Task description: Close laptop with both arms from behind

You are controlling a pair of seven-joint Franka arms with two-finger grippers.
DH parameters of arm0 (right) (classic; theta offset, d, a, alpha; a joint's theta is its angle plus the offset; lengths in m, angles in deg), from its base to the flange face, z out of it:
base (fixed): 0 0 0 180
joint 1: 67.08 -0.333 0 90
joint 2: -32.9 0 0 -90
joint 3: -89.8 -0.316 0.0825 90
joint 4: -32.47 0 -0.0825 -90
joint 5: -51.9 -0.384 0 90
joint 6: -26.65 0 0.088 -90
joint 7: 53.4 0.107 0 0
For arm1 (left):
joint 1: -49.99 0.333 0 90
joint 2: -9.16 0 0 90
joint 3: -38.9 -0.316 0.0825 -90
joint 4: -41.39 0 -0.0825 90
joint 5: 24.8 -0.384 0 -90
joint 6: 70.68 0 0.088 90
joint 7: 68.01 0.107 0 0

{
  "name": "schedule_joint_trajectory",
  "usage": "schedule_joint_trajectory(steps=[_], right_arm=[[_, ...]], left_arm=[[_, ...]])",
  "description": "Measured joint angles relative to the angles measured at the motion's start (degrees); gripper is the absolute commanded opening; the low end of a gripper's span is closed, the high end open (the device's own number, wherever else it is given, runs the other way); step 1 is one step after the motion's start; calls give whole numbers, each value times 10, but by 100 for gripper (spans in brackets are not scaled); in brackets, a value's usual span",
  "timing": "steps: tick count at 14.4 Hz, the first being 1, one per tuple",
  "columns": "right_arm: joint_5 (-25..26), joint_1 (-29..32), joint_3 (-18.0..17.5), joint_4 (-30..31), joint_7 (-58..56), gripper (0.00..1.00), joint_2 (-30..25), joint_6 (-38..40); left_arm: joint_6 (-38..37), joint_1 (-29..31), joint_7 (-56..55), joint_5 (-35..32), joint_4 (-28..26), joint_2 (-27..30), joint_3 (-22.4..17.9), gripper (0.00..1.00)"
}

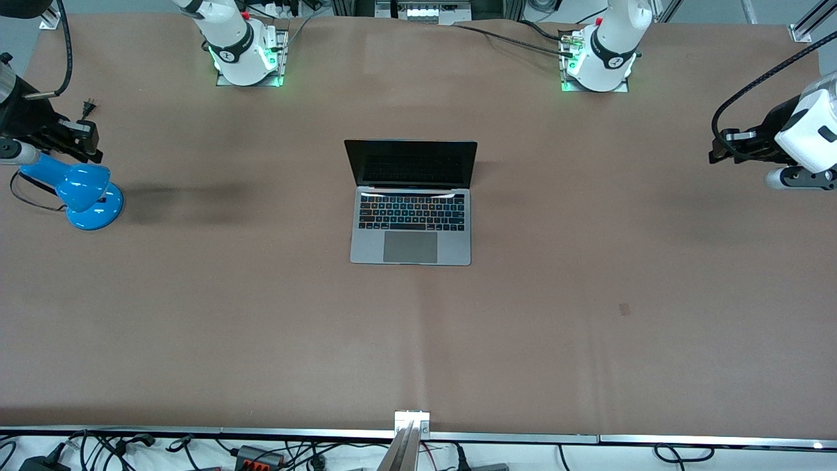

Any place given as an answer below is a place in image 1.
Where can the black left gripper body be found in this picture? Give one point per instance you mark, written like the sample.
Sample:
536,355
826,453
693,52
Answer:
773,125

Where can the grey laptop with black keyboard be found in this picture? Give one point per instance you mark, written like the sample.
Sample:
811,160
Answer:
410,248

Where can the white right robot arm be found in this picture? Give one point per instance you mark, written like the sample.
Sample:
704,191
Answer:
229,26

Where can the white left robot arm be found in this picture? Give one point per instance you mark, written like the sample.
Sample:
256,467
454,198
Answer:
618,33

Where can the blue desk lamp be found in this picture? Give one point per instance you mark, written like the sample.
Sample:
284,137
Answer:
82,186

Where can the white power strip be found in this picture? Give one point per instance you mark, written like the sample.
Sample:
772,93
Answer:
282,9

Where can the brown table cover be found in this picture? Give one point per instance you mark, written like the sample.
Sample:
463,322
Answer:
588,360

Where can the black power adapter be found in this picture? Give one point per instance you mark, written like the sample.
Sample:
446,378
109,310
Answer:
42,463

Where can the grey electronics box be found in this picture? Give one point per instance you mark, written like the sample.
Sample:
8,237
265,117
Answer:
422,12

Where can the black orange connector box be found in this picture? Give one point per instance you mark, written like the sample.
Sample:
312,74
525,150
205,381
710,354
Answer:
258,456

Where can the aluminium frame post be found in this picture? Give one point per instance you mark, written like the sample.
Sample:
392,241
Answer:
51,21
807,26

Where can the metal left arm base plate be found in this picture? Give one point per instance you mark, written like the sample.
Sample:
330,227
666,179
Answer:
566,82

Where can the aluminium table edge rail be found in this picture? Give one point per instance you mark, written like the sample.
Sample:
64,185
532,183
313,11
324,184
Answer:
196,432

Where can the aluminium camera mount beam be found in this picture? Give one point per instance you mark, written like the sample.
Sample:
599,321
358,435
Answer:
409,445

